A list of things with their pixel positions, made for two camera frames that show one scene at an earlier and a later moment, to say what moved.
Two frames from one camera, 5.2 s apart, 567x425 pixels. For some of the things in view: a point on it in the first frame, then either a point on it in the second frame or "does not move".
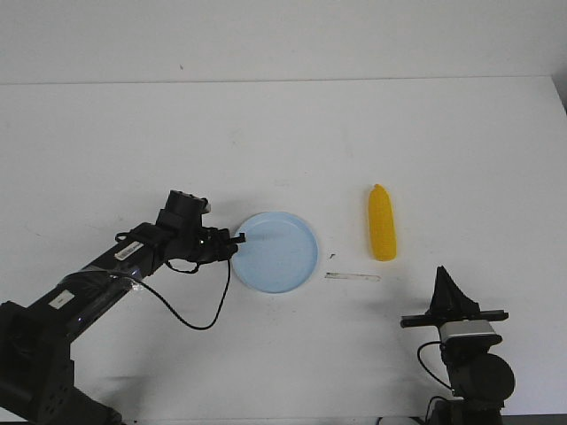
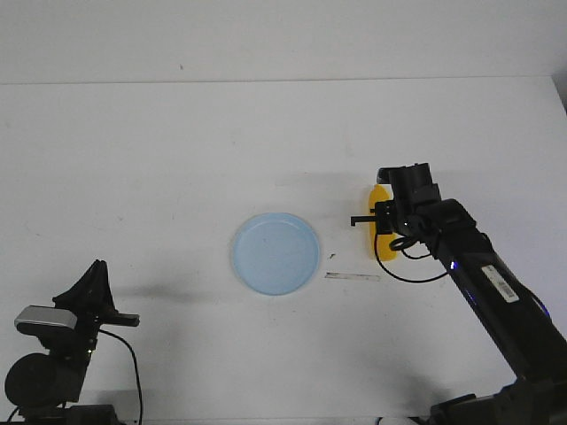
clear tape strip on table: x=353 y=276 does not move
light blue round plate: x=279 y=254 does not move
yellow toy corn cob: x=382 y=225 does not move
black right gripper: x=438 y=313 to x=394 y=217
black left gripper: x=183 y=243 to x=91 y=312
